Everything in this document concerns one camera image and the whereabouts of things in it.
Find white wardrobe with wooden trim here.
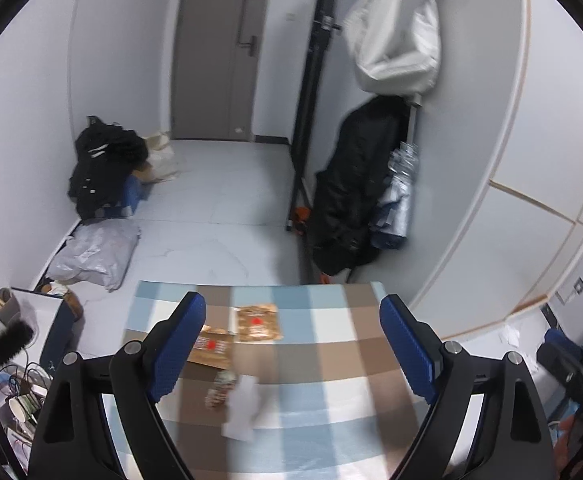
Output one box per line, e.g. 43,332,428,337
411,0,583,341

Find navy box with white lid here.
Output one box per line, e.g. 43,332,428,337
9,287,75,361

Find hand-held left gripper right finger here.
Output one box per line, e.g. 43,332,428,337
379,294,557,480

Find black hanging coat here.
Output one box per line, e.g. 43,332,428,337
311,95,415,276

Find grey plastic parcel bag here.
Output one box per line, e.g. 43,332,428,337
46,220,142,292

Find grey cup with chopsticks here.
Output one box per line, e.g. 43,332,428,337
0,287,22,326

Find brown snack packet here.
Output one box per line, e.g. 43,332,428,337
234,304,283,342
186,327,235,370

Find beige paper bags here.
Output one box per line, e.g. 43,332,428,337
144,130,183,183

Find white paper slip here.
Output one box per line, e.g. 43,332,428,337
222,374,261,442

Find black clothes pile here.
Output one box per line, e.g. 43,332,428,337
68,116,150,221

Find clear plastic hangers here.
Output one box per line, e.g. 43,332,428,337
389,142,421,181

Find patterned wrapper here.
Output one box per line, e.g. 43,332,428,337
206,370,237,410

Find black fuzzy sleeve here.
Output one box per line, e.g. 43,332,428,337
0,280,35,372

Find blue box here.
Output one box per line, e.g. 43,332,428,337
94,175,155,218

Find grey door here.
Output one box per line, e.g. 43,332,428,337
172,0,275,141

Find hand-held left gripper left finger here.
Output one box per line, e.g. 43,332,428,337
29,291,207,480

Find checkered tablecloth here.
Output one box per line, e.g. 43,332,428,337
102,280,445,480

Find black tripod stand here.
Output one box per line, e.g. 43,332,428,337
286,0,339,233

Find white hanging bag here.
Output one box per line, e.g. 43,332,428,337
344,0,422,92
411,0,442,93

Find grey-blue hanging garment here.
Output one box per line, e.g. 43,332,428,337
371,175,415,251

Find brown paper bag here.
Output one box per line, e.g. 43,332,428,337
39,282,83,321

